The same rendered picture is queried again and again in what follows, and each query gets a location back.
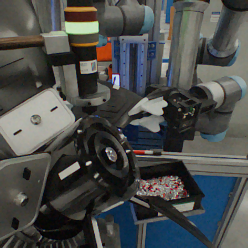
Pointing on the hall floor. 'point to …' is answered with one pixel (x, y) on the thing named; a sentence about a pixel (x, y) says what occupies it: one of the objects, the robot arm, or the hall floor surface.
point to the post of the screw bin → (140, 235)
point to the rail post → (241, 190)
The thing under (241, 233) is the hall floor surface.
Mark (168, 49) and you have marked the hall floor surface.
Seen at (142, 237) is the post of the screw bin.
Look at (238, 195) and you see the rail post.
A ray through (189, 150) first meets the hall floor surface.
